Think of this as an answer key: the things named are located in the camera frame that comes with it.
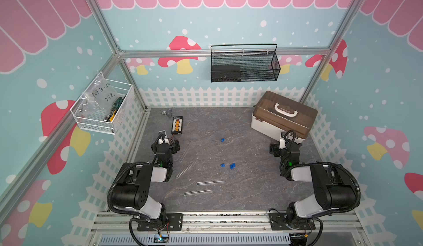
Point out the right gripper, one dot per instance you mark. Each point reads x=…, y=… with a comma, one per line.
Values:
x=277, y=148

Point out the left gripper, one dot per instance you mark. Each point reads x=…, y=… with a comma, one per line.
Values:
x=174, y=147

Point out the clear test tube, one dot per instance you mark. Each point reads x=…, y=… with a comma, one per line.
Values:
x=210, y=182
x=206, y=191
x=186, y=169

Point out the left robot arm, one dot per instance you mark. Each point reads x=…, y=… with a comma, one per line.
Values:
x=129, y=192

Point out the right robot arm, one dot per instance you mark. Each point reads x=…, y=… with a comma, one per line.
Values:
x=335, y=189

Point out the black box with orange connectors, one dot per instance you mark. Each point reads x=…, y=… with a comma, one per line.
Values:
x=177, y=125

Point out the brown lid storage box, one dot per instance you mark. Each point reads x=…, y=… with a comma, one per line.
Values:
x=274, y=114

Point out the green yellow tool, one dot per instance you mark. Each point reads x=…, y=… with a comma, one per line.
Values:
x=115, y=107

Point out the clear plastic bag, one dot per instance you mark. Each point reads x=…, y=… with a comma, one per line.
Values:
x=98, y=97

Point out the black box in mesh basket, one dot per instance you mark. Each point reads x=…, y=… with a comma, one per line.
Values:
x=225, y=73

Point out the small grey metal bracket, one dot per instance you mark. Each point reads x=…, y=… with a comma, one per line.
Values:
x=168, y=113

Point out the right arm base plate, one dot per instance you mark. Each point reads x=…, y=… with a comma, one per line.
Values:
x=286, y=222

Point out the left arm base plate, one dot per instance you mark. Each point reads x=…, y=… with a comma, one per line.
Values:
x=172, y=222

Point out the white wire basket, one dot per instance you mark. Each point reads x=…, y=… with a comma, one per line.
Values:
x=95, y=122

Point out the black wire mesh basket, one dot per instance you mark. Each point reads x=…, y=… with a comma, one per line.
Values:
x=258, y=62

